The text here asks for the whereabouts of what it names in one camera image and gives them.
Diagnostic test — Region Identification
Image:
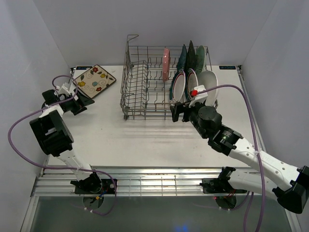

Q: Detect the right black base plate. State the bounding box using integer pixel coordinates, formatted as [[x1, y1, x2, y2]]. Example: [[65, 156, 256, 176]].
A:
[[199, 178, 248, 194]]

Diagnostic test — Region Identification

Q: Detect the black floral square plate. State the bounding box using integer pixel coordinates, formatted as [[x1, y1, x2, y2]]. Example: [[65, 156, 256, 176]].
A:
[[184, 41, 197, 74]]

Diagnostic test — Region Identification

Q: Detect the grey wire dish rack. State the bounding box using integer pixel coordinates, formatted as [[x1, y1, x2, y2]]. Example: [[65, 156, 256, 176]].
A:
[[120, 34, 212, 120]]

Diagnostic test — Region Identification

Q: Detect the pale green plate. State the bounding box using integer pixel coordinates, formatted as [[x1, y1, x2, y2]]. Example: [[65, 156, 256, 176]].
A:
[[195, 45, 206, 74]]

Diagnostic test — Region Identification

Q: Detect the left black table label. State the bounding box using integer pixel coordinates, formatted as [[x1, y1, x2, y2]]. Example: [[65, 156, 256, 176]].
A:
[[75, 66, 92, 71]]

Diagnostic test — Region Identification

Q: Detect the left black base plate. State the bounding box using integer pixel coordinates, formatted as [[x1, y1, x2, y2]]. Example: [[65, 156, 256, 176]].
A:
[[70, 178, 118, 195]]

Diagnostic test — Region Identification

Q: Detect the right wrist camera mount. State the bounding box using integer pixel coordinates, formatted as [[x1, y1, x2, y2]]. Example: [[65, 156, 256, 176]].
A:
[[189, 85, 208, 108]]

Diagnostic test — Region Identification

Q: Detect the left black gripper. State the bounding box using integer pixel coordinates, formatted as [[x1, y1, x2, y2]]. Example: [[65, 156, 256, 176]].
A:
[[62, 88, 94, 116]]

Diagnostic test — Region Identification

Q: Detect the teal square plate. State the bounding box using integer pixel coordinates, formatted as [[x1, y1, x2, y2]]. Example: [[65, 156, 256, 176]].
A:
[[176, 45, 187, 71]]

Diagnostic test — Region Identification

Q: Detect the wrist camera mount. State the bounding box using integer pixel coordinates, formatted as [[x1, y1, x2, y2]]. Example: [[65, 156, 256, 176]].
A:
[[189, 85, 208, 108], [56, 83, 74, 98]]

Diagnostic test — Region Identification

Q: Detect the round plate teal red rim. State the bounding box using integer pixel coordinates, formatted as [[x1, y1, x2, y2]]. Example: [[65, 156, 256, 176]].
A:
[[184, 68, 198, 101]]

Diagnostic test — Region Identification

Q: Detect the aluminium rail frame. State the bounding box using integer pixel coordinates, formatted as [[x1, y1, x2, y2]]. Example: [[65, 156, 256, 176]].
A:
[[30, 65, 302, 232]]

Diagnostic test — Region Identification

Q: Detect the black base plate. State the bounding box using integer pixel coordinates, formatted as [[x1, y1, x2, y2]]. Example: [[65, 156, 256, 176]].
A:
[[70, 178, 118, 195], [199, 178, 248, 194]]

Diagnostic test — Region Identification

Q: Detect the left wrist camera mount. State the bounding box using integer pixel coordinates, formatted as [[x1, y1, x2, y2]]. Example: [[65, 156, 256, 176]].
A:
[[56, 83, 74, 98]]

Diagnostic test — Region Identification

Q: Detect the black table label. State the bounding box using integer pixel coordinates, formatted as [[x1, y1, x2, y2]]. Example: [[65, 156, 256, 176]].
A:
[[219, 65, 236, 70], [75, 66, 92, 71]]

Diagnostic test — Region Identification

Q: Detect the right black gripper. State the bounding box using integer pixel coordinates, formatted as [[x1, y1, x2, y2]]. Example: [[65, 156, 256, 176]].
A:
[[169, 99, 208, 139]]

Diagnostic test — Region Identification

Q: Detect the pink dotted scalloped plate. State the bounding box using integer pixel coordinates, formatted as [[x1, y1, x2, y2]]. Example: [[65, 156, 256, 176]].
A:
[[162, 47, 170, 82]]

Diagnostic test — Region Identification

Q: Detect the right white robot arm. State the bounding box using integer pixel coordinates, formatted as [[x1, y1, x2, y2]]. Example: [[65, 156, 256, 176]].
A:
[[170, 102, 309, 214]]

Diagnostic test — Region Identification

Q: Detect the cream floral square plate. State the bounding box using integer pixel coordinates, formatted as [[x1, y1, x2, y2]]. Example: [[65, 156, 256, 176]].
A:
[[73, 65, 116, 99]]

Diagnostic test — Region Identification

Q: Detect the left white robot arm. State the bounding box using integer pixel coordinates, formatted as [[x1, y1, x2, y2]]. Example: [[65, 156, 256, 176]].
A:
[[29, 89, 102, 193]]

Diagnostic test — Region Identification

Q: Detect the right black table label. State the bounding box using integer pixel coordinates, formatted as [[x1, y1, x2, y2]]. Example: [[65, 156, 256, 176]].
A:
[[219, 65, 236, 70]]

